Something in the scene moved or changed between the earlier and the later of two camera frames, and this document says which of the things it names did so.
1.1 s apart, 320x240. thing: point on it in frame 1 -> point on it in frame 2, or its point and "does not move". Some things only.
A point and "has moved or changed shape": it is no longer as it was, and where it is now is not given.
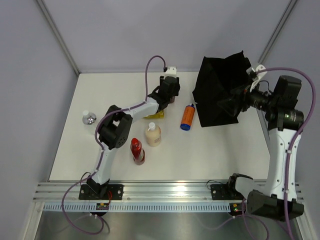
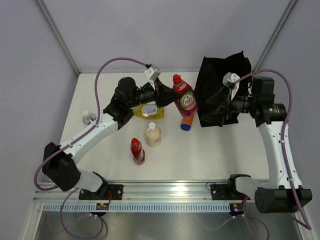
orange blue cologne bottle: (187, 117) does not move
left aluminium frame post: (55, 29) does not move
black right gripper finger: (232, 105) -> (214, 119)
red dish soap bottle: (138, 152) does not move
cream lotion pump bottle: (153, 135) does not move
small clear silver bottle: (88, 118) does not move
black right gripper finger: (240, 90) -> (220, 98)
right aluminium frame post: (276, 31) does not move
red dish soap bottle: (172, 100) has moved or changed shape
